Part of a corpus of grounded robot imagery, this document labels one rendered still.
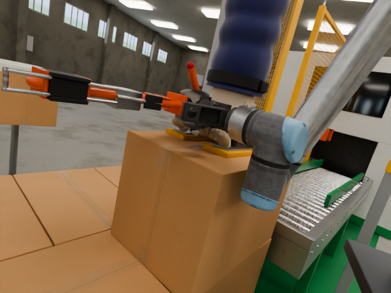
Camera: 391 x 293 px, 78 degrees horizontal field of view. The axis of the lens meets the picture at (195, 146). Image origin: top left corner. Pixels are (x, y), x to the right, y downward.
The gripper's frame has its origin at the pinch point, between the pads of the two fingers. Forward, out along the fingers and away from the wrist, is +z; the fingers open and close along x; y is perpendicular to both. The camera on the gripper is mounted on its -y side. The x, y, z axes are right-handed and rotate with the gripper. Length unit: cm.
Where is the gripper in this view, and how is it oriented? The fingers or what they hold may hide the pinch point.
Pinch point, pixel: (178, 104)
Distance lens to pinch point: 73.4
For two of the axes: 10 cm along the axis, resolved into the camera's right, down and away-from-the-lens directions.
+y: 6.7, -0.1, 7.5
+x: 2.3, -9.5, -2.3
